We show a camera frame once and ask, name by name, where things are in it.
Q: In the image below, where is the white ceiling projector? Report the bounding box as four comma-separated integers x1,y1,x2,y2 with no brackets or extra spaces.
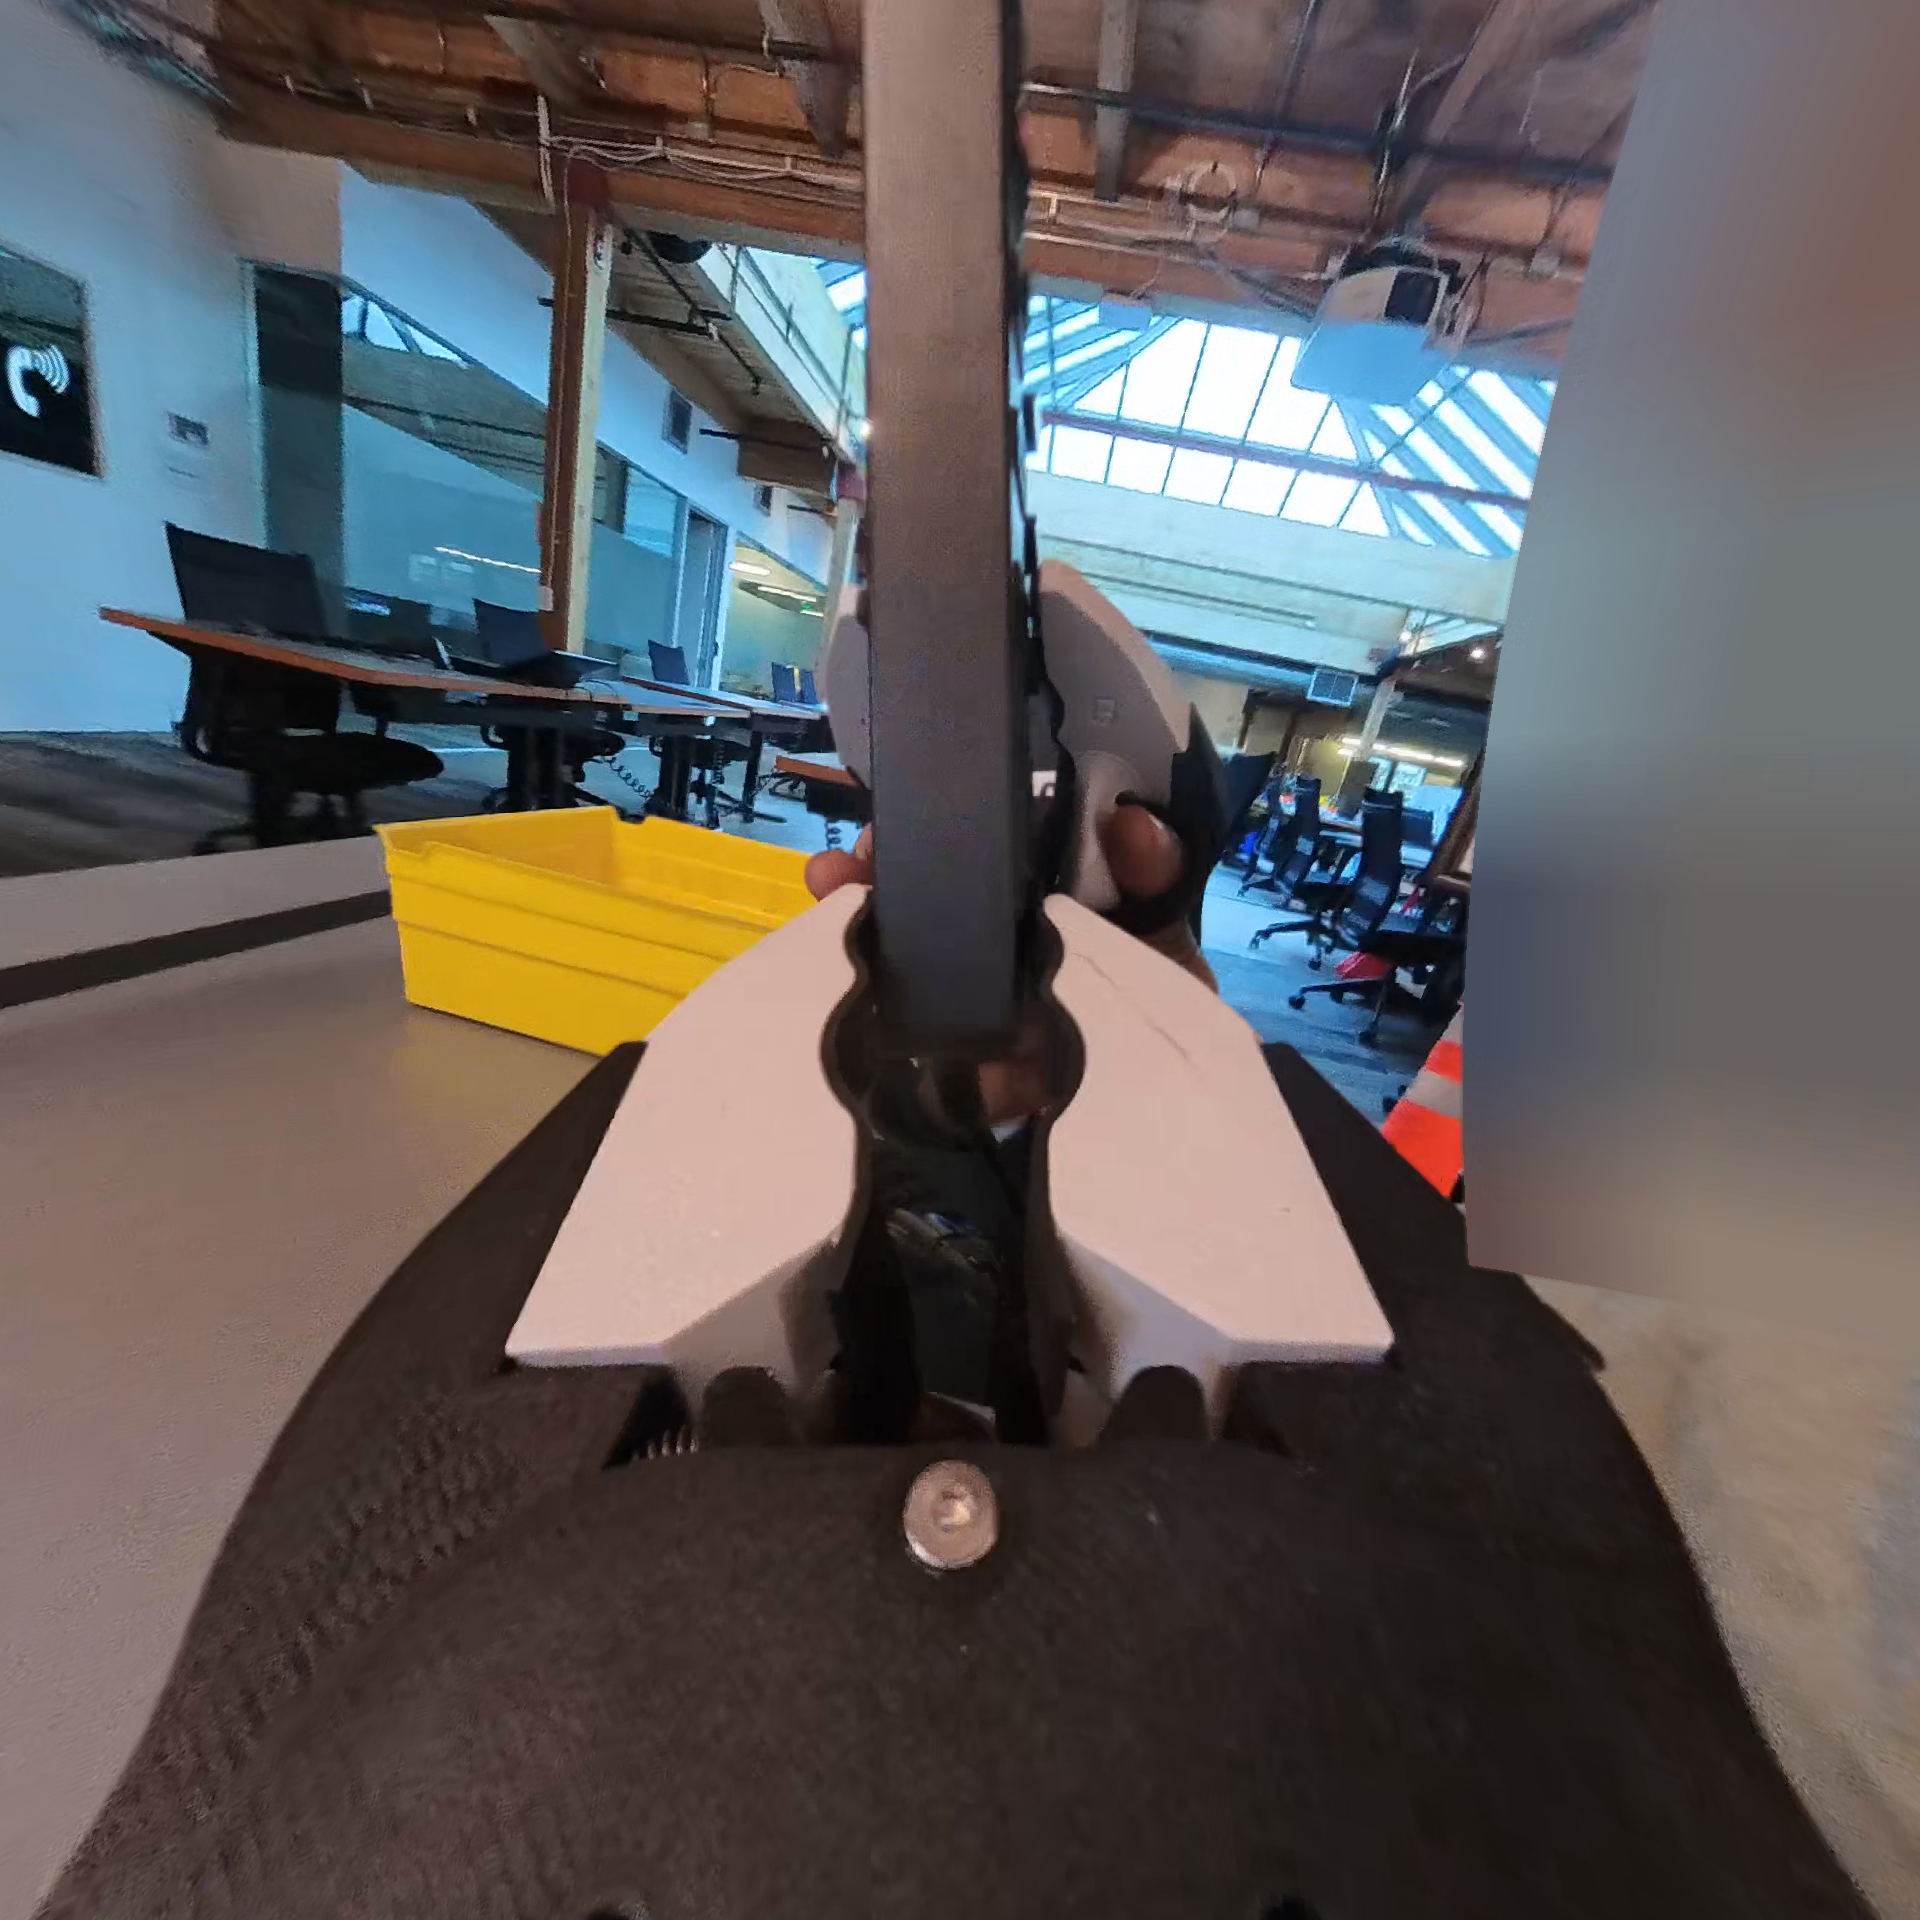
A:
1290,247,1467,404

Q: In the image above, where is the yellow plastic bin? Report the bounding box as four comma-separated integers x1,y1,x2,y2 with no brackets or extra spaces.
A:
376,807,819,1056

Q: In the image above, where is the wooden post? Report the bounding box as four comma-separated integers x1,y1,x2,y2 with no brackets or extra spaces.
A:
538,157,618,648

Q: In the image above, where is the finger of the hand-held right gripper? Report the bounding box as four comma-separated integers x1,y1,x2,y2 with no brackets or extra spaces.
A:
1037,560,1199,783
824,583,875,793

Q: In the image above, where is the orange traffic cone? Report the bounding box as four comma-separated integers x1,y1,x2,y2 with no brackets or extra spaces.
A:
1381,1018,1471,1202

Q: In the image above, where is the black office chair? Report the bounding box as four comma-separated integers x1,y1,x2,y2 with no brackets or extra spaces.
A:
1290,786,1465,1047
165,521,449,855

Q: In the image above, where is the black phone sign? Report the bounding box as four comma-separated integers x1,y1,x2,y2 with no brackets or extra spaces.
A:
0,247,105,480

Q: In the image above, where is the black usb hub with switches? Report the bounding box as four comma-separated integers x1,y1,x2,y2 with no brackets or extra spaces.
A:
859,0,1040,1056

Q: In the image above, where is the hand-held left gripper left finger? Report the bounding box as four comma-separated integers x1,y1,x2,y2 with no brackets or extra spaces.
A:
509,885,918,1437

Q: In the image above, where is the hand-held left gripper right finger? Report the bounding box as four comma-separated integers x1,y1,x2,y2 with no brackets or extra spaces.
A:
1031,895,1394,1437

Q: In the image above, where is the wooden office desk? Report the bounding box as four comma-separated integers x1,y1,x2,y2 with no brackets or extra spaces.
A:
97,607,633,848

